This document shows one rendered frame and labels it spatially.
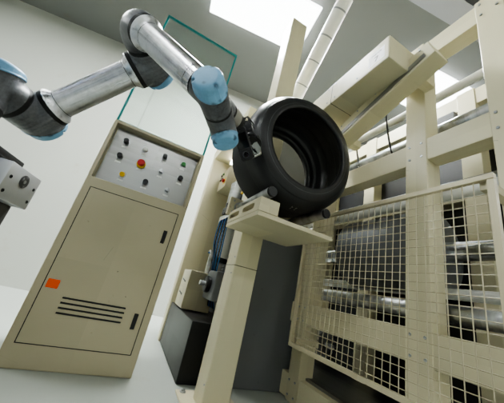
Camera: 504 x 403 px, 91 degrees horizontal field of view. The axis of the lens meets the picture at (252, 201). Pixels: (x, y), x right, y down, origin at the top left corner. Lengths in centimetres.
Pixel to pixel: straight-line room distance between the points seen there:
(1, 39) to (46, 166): 195
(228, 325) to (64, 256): 86
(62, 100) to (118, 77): 18
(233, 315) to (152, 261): 53
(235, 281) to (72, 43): 443
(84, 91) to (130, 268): 87
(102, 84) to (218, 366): 120
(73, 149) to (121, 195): 256
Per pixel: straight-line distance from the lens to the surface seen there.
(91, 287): 150
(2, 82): 98
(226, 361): 133
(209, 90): 59
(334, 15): 253
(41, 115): 103
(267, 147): 105
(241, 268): 129
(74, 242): 151
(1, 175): 81
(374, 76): 151
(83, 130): 415
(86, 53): 490
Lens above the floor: 51
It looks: 20 degrees up
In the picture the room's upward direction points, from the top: 13 degrees clockwise
